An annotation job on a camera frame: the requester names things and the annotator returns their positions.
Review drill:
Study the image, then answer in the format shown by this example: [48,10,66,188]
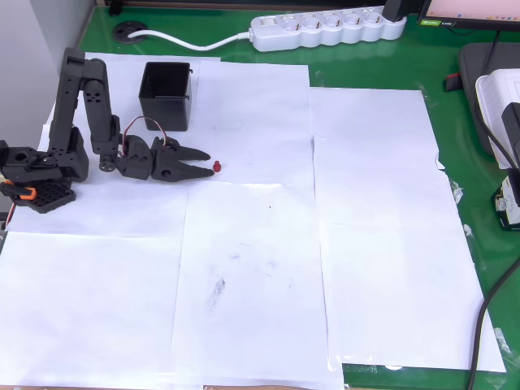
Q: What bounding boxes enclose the black square box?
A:
[137,61,194,132]

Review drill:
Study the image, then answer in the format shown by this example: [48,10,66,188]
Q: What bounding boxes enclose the white paper sheet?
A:
[307,86,443,170]
[0,230,184,390]
[197,60,316,189]
[169,180,345,390]
[6,51,223,239]
[312,136,508,373]

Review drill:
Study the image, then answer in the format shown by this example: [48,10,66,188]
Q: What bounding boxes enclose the orange black table clamp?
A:
[0,180,38,203]

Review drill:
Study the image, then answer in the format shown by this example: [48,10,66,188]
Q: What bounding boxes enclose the white power strip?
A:
[248,6,407,53]

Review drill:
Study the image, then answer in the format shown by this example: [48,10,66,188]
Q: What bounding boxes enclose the black power plug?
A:
[383,0,409,24]

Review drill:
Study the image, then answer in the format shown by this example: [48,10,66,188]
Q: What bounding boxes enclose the red black clip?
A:
[444,71,463,93]

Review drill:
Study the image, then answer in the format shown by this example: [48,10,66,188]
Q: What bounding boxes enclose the grey pad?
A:
[457,42,520,163]

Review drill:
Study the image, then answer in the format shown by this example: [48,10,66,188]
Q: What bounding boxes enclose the white plastic container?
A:
[474,68,520,170]

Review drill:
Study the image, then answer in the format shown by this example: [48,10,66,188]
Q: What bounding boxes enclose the computer monitor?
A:
[420,0,520,32]

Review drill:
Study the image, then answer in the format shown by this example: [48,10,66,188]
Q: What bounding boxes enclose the small green white carton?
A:
[490,167,520,232]

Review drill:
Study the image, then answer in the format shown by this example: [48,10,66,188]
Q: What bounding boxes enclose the red white servo cable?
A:
[120,116,168,158]

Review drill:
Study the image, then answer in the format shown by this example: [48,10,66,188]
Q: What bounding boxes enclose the white power strip cable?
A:
[128,30,255,52]

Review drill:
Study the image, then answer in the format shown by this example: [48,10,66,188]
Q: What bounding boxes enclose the black cable grommet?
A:
[113,21,149,44]

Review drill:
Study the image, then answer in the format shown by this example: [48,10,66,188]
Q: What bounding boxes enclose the thick black cable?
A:
[472,255,520,390]

